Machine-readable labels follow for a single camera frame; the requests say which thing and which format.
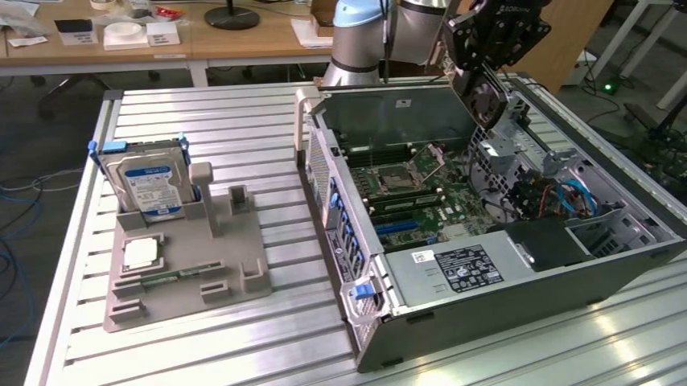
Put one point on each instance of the blue expansion slot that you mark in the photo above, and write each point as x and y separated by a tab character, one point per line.
397	228

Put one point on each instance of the white paper label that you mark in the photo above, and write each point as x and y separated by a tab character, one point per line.
27	41

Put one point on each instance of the wooden desk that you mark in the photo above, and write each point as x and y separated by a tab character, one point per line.
242	40

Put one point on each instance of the grey parts rack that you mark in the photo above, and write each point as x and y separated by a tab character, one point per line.
216	249

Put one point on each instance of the black plastic shroud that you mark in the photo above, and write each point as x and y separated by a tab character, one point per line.
542	241

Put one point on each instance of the black stand base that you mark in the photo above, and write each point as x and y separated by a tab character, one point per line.
661	132

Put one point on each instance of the grey power supply unit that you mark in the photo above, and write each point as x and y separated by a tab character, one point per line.
420	281

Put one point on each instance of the metal drive cage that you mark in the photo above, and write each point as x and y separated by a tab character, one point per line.
500	161

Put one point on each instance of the hard disk with blue carrier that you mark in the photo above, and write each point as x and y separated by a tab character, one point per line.
150	185

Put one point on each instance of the open dark PC case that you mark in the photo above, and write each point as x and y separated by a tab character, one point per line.
484	321

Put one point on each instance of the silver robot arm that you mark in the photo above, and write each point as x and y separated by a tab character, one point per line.
354	48

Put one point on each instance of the blue slot retainer clip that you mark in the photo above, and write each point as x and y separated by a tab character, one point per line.
356	254
345	219
350	238
336	201

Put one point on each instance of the metal socket cover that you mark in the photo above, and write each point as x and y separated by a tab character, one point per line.
430	161

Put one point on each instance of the black lamp base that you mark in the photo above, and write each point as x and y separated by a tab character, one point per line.
233	20

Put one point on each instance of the white table frame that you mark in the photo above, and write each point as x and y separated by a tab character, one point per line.
649	38

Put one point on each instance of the thin locking lever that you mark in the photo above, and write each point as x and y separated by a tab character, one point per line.
372	153

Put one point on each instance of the cardboard box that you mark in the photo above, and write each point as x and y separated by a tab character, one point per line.
322	12

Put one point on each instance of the white paper stack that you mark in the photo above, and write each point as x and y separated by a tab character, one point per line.
312	36

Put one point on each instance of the black RAM slot white latches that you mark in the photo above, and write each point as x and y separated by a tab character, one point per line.
386	146
386	156

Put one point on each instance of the CPU socket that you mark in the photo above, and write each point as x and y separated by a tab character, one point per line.
397	181

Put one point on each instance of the green motherboard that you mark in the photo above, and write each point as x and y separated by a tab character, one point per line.
457	209

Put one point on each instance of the clear plastic bags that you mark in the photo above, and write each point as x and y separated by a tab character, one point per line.
22	20

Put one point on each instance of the white square box with roll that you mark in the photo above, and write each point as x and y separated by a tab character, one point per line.
126	42

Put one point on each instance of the plain white box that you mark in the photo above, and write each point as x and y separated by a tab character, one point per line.
164	32

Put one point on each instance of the metal disk bay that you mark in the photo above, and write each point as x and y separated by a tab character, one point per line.
617	237

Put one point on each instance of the green RAM stick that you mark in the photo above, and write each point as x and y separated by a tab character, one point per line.
402	202
172	277

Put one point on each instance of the red packet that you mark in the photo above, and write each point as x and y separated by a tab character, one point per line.
166	13

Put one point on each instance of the tape roll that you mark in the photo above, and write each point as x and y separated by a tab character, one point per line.
101	5

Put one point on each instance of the silver CPU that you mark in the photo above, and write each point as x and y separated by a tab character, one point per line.
141	255

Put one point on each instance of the blue case latch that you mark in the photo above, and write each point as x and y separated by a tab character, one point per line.
361	291

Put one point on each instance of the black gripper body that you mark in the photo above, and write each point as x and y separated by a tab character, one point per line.
510	12

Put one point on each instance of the white box with black top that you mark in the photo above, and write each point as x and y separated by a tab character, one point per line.
81	38

